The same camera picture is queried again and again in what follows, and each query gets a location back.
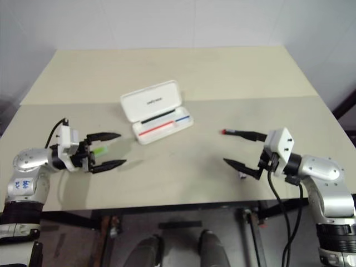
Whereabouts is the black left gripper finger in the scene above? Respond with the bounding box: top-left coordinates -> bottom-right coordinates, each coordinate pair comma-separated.
91,159 -> 127,175
85,132 -> 122,144

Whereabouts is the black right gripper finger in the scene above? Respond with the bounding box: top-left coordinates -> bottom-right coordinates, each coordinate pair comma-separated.
236,130 -> 268,144
222,157 -> 263,181

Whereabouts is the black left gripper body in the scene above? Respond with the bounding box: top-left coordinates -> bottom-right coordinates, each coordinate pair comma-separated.
70,140 -> 97,174

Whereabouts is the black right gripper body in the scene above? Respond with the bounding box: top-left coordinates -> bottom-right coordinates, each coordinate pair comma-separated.
258,145 -> 279,172

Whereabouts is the white open pencil case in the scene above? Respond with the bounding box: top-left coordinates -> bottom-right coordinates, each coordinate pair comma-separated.
120,80 -> 195,146

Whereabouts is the green highlighter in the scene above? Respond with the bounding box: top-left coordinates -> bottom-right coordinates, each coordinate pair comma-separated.
93,145 -> 110,157

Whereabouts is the black pen with red cap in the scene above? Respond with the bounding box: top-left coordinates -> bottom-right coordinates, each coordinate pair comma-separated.
221,128 -> 246,137

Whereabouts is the dark rounded shape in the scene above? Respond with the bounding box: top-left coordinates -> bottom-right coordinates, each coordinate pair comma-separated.
197,229 -> 231,267

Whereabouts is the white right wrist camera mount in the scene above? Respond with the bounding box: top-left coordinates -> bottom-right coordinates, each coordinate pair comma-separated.
263,127 -> 295,177

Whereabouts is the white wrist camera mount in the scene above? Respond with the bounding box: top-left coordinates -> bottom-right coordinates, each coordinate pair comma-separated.
263,127 -> 295,177
56,125 -> 82,171

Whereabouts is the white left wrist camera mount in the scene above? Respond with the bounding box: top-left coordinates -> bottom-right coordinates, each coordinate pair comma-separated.
56,125 -> 82,171

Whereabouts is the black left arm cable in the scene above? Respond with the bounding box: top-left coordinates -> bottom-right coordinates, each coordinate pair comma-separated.
45,118 -> 70,148

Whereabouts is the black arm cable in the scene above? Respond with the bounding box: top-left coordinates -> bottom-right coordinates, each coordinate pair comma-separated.
266,166 -> 304,267
45,118 -> 70,148

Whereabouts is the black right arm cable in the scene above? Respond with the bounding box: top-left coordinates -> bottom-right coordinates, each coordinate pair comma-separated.
266,166 -> 304,267

